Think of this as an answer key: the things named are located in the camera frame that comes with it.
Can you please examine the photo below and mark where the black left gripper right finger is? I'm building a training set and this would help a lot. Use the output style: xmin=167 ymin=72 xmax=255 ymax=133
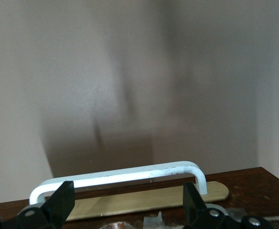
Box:
xmin=182 ymin=182 xmax=275 ymax=229

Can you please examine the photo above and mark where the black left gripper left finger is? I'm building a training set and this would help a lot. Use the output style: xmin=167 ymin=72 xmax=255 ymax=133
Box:
xmin=0 ymin=180 xmax=75 ymax=229

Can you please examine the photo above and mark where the white metal drawer handle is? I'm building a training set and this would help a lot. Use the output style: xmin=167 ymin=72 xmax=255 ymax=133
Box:
xmin=29 ymin=160 xmax=207 ymax=206

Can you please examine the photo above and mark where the wooden drawer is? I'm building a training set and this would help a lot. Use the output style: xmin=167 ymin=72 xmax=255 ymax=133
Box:
xmin=0 ymin=167 xmax=279 ymax=229

